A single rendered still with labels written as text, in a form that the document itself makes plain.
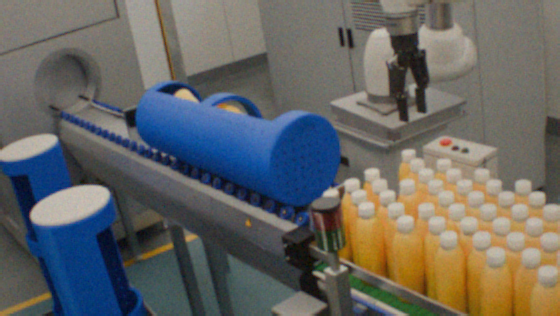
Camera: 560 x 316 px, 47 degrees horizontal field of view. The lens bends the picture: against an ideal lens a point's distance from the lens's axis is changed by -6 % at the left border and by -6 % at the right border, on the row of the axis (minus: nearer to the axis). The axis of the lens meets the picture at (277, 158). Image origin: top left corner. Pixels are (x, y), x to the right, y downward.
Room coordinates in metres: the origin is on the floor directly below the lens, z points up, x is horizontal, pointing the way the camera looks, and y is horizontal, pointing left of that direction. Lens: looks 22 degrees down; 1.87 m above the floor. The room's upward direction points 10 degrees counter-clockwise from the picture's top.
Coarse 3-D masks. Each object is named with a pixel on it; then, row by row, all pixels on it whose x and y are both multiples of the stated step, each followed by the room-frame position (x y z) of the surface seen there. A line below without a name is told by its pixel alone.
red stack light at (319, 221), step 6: (336, 210) 1.21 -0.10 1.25; (342, 210) 1.23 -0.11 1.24; (312, 216) 1.23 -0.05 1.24; (318, 216) 1.21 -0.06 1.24; (324, 216) 1.20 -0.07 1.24; (330, 216) 1.20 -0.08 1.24; (336, 216) 1.21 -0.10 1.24; (342, 216) 1.22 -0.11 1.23; (318, 222) 1.21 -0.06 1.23; (324, 222) 1.20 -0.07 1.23; (330, 222) 1.20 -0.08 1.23; (336, 222) 1.21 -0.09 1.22; (342, 222) 1.22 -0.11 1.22; (318, 228) 1.21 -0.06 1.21; (324, 228) 1.21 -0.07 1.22; (330, 228) 1.20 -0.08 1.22; (336, 228) 1.21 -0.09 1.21
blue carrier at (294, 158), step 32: (160, 96) 2.45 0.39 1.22; (224, 96) 2.22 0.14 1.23; (160, 128) 2.34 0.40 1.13; (192, 128) 2.16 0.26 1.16; (224, 128) 2.03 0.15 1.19; (256, 128) 1.91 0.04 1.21; (288, 128) 1.85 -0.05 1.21; (320, 128) 1.91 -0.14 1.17; (192, 160) 2.19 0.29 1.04; (224, 160) 1.99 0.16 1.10; (256, 160) 1.84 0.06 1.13; (288, 160) 1.84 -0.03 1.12; (320, 160) 1.90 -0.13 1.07; (288, 192) 1.83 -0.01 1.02; (320, 192) 1.89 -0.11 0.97
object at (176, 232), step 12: (168, 228) 2.59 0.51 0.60; (180, 228) 2.57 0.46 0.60; (180, 240) 2.56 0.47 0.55; (180, 252) 2.56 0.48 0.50; (180, 264) 2.57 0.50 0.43; (192, 264) 2.58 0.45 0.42; (192, 276) 2.57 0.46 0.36; (192, 288) 2.56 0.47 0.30; (192, 300) 2.55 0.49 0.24; (192, 312) 2.58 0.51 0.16; (204, 312) 2.58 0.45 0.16
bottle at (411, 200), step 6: (402, 192) 1.54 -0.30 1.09; (408, 192) 1.53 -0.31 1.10; (414, 192) 1.55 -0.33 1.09; (402, 198) 1.54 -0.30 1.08; (408, 198) 1.53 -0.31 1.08; (414, 198) 1.53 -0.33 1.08; (420, 198) 1.54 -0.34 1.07; (408, 204) 1.52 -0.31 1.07; (414, 204) 1.52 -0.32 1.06; (420, 204) 1.53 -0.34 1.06; (408, 210) 1.52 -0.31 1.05; (414, 210) 1.52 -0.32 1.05; (414, 216) 1.52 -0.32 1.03; (414, 222) 1.52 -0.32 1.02
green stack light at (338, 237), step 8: (344, 224) 1.23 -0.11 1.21; (320, 232) 1.21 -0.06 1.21; (328, 232) 1.20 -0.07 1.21; (336, 232) 1.21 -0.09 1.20; (344, 232) 1.22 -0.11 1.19; (320, 240) 1.21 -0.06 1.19; (328, 240) 1.20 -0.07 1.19; (336, 240) 1.20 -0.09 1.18; (344, 240) 1.22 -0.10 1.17; (320, 248) 1.22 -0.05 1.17; (328, 248) 1.21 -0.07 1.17; (336, 248) 1.20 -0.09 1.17
